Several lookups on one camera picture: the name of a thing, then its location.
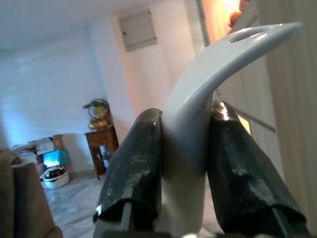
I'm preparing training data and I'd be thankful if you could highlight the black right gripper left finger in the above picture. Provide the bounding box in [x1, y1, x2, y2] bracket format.
[93, 108, 164, 235]

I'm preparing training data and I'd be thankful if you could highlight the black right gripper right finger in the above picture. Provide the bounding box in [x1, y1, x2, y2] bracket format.
[207, 100, 312, 237]

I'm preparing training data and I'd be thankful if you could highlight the beige dustpan with long handle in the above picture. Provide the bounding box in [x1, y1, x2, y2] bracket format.
[156, 21, 303, 235]

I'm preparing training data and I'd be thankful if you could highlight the dark wooden side table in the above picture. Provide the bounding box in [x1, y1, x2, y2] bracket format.
[84, 124, 120, 180]

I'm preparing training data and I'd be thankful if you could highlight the white plastic basket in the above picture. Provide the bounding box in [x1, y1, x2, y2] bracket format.
[39, 165, 70, 190]

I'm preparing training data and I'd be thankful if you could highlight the blue box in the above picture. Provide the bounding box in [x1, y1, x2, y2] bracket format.
[42, 148, 69, 168]

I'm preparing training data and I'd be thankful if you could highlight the light wooden cabinet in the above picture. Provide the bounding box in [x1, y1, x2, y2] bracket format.
[217, 0, 317, 224]

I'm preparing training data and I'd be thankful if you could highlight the cardboard box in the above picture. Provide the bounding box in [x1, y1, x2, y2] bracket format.
[27, 134, 64, 156]

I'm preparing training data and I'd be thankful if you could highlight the brown sofa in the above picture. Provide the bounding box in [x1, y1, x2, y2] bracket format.
[0, 148, 63, 238]

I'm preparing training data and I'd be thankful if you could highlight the grey wall panel door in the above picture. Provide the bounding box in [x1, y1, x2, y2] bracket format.
[118, 9, 159, 52]

